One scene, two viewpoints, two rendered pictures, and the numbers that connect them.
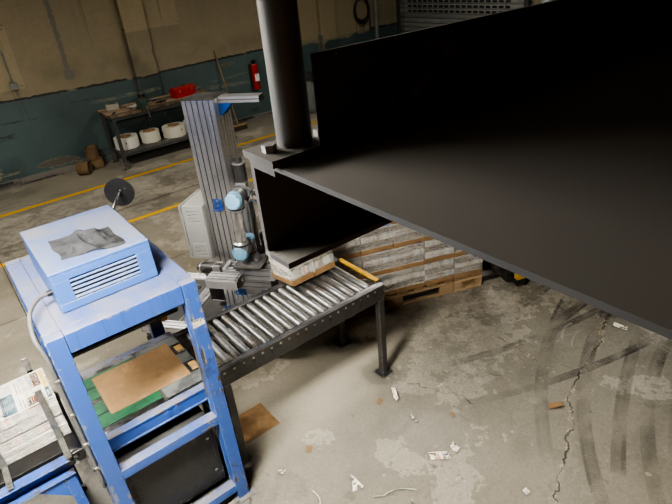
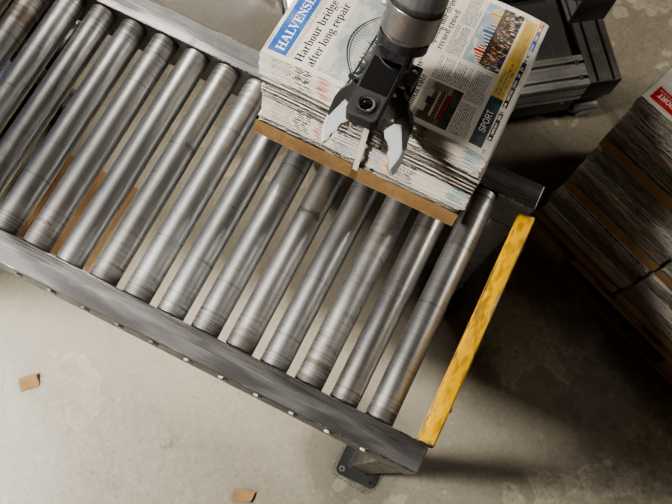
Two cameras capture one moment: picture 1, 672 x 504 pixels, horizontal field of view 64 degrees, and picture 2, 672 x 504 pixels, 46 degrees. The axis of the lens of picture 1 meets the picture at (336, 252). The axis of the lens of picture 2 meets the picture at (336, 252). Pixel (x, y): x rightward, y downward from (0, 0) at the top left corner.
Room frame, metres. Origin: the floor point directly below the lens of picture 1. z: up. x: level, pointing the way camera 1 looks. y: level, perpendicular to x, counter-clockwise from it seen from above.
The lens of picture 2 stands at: (2.94, -0.22, 2.10)
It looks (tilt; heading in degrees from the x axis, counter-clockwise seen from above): 74 degrees down; 51
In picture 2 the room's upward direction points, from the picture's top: 12 degrees clockwise
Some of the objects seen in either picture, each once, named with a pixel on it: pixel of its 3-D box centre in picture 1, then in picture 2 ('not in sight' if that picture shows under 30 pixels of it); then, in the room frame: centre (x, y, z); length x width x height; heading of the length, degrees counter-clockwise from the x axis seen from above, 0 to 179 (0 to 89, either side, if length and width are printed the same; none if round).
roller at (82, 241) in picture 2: (282, 311); (135, 155); (2.95, 0.40, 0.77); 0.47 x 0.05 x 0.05; 36
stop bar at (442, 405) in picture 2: (358, 269); (478, 325); (3.33, -0.15, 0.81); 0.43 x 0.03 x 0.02; 36
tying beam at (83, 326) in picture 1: (97, 278); not in sight; (2.36, 1.22, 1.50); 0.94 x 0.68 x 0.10; 36
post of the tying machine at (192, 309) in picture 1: (216, 399); not in sight; (2.18, 0.73, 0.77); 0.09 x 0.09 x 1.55; 36
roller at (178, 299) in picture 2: (305, 299); (233, 203); (3.07, 0.24, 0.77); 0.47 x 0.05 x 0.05; 36
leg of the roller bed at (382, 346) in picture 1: (381, 336); (376, 458); (3.12, -0.27, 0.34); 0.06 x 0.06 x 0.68; 36
